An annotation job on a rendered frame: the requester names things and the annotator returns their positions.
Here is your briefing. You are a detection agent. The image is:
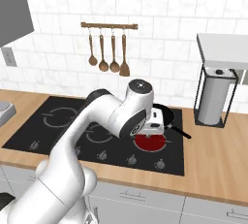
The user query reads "black wire towel holder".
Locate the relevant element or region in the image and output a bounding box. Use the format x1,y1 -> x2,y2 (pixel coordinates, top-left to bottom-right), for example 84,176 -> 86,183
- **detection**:
193,65 -> 240,129

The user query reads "grey drawer handle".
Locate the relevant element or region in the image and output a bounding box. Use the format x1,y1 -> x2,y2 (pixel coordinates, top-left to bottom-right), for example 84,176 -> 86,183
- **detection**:
119,191 -> 146,202
226,209 -> 248,220

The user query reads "white wall shelf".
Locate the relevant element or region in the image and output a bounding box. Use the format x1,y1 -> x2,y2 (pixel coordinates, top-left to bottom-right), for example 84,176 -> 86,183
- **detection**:
196,33 -> 248,71

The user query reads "grey hob knob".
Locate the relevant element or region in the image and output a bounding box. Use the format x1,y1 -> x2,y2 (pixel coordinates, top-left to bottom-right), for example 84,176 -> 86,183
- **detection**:
154,158 -> 168,171
126,154 -> 139,167

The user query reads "grey flat appliance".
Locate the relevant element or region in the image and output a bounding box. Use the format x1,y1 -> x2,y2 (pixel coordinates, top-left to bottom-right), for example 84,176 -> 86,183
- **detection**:
0,101 -> 17,127

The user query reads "wooden utensil rail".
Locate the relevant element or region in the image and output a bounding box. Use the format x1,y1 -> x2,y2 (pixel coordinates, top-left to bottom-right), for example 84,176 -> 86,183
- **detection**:
80,21 -> 140,31

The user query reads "black frying pan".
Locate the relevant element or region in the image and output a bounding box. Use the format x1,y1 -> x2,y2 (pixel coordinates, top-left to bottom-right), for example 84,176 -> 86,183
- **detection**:
151,103 -> 193,140

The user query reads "long wooden spoon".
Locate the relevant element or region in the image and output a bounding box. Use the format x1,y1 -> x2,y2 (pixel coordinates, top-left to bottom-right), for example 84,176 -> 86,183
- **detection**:
98,27 -> 109,73

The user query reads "grey cupboard door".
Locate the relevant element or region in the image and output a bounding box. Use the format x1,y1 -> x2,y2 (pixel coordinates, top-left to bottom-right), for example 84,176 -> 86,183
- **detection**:
84,195 -> 108,224

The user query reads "black glass hob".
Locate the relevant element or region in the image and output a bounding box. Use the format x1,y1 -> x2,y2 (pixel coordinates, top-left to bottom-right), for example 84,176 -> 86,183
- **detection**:
1,95 -> 186,177

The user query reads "wooden spatula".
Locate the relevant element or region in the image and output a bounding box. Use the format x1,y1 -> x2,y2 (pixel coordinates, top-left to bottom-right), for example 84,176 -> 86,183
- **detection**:
118,28 -> 132,78

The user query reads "grey drawer front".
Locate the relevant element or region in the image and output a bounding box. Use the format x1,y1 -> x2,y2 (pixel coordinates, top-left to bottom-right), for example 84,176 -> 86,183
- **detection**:
0,164 -> 45,203
87,180 -> 187,224
179,196 -> 248,224

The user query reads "small wooden spoon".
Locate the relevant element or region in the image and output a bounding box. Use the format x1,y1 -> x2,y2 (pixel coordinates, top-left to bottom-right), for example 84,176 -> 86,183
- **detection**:
87,27 -> 99,67

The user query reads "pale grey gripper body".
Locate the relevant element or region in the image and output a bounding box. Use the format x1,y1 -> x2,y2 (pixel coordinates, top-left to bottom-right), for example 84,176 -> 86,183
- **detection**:
139,122 -> 167,137

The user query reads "white paper towel roll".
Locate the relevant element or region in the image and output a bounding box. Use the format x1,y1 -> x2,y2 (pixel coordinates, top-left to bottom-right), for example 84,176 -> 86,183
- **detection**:
197,68 -> 234,126

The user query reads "grey wall socket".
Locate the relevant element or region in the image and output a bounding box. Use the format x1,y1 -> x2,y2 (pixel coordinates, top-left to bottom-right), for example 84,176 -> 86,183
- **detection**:
1,47 -> 18,68

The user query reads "wooden ladle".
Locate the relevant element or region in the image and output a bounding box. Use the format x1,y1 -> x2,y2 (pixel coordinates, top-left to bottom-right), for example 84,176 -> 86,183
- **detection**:
108,28 -> 121,74

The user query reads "grey cupboard door handle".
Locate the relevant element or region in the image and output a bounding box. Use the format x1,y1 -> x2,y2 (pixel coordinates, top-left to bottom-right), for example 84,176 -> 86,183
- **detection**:
92,205 -> 100,224

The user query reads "grey wall cupboard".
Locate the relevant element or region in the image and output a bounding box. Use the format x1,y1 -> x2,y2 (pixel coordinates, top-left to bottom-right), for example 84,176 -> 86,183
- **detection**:
0,0 -> 36,48

